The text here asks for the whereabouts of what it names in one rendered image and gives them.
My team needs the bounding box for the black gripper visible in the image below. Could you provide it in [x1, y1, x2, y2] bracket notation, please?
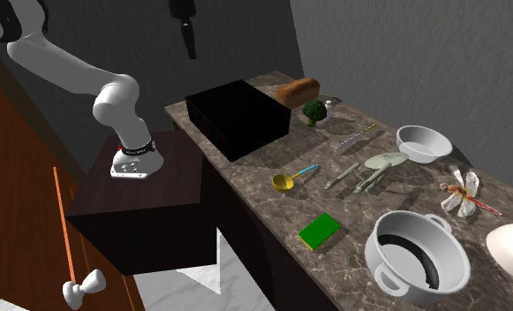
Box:
[168, 0, 198, 61]

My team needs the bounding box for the black box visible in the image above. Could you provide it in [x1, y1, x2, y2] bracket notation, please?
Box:
[184, 79, 293, 163]

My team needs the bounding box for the brown bread loaf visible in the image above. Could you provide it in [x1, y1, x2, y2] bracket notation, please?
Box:
[275, 77, 321, 110]

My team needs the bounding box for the green broccoli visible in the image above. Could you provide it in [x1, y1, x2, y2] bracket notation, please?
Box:
[301, 99, 328, 128]

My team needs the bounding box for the dark robot stand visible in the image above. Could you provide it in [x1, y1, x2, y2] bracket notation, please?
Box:
[64, 129, 219, 277]

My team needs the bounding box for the green and yellow sponge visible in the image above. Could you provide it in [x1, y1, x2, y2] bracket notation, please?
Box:
[298, 211, 343, 253]

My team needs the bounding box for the grey-green spaceship model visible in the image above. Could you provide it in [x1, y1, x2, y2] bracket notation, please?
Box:
[322, 150, 411, 195]

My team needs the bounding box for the white bowl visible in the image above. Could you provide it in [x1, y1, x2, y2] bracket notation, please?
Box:
[395, 125, 454, 165]

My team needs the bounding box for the red dragonfly figure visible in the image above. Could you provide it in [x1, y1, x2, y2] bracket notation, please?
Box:
[438, 164, 503, 218]

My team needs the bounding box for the white egg-shaped object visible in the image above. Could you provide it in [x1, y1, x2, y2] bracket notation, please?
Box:
[485, 222, 513, 289]

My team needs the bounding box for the yellow ladle with blue handle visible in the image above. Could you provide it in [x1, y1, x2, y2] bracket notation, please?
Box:
[270, 163, 321, 194]

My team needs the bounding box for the knife with yellow handle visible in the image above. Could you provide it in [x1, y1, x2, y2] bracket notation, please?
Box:
[334, 123, 377, 157]

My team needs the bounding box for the brown door with white handle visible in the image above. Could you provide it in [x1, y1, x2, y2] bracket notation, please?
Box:
[0, 37, 146, 311]

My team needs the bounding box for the white pot with handles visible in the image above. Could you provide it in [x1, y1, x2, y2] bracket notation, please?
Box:
[364, 209, 472, 307]

